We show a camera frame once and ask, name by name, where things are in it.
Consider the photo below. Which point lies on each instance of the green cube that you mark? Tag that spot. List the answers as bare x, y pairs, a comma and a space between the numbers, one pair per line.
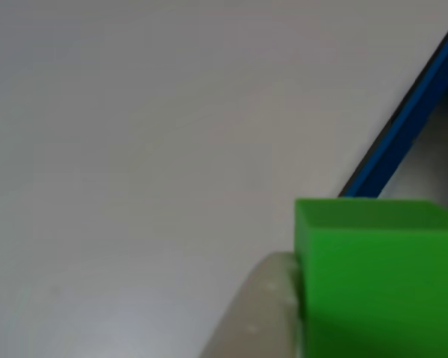
377, 279

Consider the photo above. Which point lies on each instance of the blue box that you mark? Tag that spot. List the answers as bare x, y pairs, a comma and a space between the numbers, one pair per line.
407, 119

